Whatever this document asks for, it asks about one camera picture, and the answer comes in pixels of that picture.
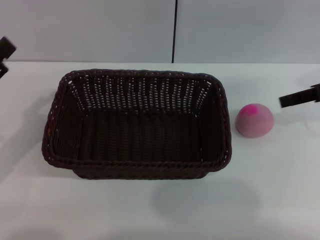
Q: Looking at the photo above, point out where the pink half peach toy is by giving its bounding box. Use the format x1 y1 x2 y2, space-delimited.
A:
235 102 275 139

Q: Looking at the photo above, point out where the black vertical wall strip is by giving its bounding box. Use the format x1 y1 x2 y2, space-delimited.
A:
171 0 179 64

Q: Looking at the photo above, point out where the dark woven rectangular basket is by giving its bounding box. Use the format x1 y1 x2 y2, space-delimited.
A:
41 68 234 181

